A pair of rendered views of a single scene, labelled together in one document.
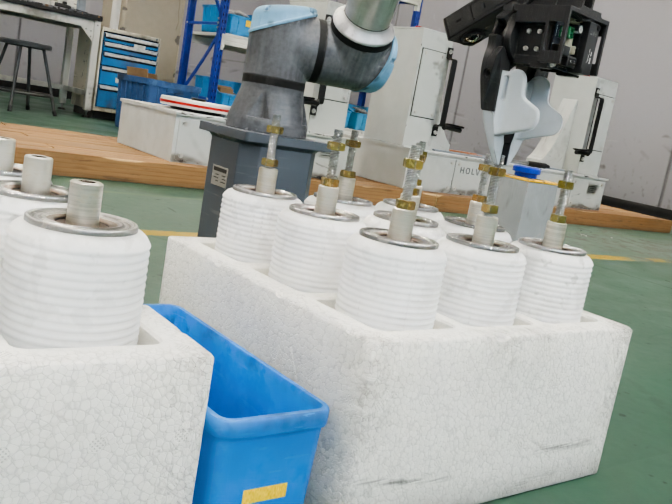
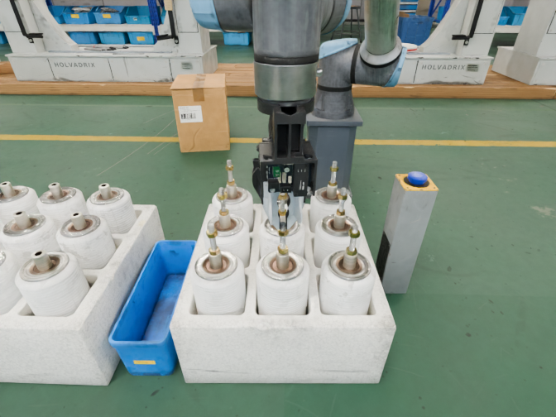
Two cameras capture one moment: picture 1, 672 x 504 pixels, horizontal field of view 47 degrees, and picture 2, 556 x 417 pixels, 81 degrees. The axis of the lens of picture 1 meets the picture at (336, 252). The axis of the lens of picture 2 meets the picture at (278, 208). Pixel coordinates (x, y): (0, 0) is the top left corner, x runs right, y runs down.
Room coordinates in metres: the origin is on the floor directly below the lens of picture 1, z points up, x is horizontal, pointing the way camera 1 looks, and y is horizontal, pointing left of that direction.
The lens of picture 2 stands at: (0.46, -0.41, 0.66)
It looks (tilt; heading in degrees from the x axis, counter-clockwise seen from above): 34 degrees down; 39
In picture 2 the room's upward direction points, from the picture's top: straight up
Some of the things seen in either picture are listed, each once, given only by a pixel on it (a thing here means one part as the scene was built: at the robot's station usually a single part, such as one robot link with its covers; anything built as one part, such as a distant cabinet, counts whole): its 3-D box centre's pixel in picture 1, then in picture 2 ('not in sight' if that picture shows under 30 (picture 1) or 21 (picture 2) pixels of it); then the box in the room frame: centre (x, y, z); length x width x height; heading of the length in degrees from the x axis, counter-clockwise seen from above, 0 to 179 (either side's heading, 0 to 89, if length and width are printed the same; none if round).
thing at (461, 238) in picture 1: (482, 244); (282, 265); (0.80, -0.15, 0.25); 0.08 x 0.08 x 0.01
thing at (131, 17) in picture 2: not in sight; (143, 14); (3.48, 4.62, 0.36); 0.50 x 0.38 x 0.21; 37
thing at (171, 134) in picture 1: (245, 74); (427, 23); (3.32, 0.50, 0.45); 0.82 x 0.57 x 0.74; 128
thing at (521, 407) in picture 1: (379, 353); (281, 280); (0.89, -0.07, 0.09); 0.39 x 0.39 x 0.18; 39
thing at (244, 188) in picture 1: (264, 193); (232, 195); (0.91, 0.09, 0.25); 0.08 x 0.08 x 0.01
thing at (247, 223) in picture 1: (252, 268); (235, 226); (0.91, 0.09, 0.16); 0.10 x 0.10 x 0.18
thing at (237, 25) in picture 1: (236, 23); not in sight; (6.20, 1.06, 0.90); 0.50 x 0.38 x 0.21; 39
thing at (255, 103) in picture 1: (270, 105); (333, 98); (1.47, 0.17, 0.35); 0.15 x 0.15 x 0.10
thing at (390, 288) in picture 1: (380, 332); (221, 299); (0.72, -0.06, 0.16); 0.10 x 0.10 x 0.18
